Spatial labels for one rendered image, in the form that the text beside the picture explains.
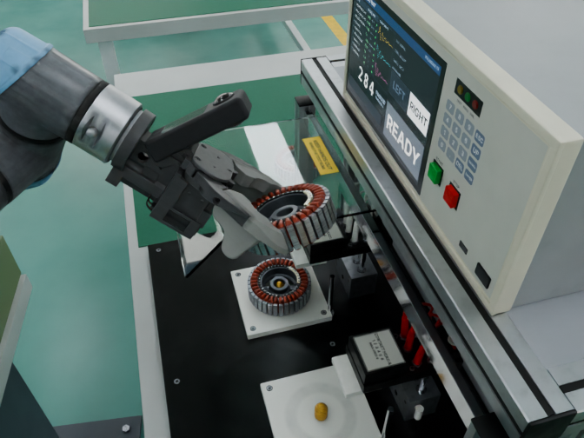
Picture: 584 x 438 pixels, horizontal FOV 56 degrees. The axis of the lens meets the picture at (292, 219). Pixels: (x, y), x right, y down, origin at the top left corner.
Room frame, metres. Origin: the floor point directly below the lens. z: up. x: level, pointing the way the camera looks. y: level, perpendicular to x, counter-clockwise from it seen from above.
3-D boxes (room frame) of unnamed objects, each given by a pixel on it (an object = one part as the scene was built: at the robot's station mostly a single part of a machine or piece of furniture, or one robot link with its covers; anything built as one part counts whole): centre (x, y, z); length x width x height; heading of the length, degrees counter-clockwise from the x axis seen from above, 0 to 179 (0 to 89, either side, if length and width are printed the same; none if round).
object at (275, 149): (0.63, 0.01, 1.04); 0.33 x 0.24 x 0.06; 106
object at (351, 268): (0.67, -0.12, 0.80); 0.07 x 0.05 x 0.06; 16
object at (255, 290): (0.63, 0.02, 0.80); 0.11 x 0.11 x 0.04
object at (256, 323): (0.63, 0.02, 0.78); 0.15 x 0.15 x 0.01; 16
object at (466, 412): (0.54, -0.11, 1.03); 0.62 x 0.01 x 0.03; 16
